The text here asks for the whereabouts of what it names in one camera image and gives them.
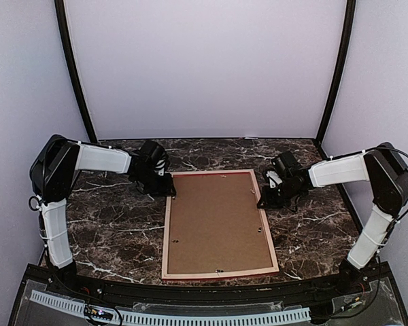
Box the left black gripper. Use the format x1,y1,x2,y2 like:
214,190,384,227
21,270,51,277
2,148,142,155
135,168,175,196

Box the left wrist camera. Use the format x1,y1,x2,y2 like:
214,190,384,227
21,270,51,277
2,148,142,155
139,141,167,169

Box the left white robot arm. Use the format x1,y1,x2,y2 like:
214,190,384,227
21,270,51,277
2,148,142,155
29,134,176,269

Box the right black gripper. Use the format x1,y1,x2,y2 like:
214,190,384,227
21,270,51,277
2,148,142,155
257,180,302,210

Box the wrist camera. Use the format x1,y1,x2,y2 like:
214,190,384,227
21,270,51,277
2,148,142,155
139,141,167,169
271,151,301,179

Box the left black corner post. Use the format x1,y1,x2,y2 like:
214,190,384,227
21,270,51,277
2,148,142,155
54,0,98,143

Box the white slotted cable duct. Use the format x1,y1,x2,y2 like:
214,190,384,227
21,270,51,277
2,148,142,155
29,290,311,325

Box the brown backing board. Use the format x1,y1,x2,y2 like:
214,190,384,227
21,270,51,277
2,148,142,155
162,169,279,280

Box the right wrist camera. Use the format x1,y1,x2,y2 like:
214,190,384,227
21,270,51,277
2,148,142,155
271,151,301,179

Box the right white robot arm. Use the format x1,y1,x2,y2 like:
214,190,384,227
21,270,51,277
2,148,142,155
257,142,408,295

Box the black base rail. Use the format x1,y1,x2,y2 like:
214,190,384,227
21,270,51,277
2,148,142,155
27,261,392,310

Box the red wooden picture frame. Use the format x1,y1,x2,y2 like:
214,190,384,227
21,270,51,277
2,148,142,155
160,168,280,281

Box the small circuit board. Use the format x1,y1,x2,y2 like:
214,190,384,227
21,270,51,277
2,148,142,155
84,305,113,322

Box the right black corner post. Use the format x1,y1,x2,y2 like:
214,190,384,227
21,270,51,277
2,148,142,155
315,0,356,147

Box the black corner post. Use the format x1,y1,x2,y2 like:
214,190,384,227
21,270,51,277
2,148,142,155
54,0,98,143
315,0,356,147

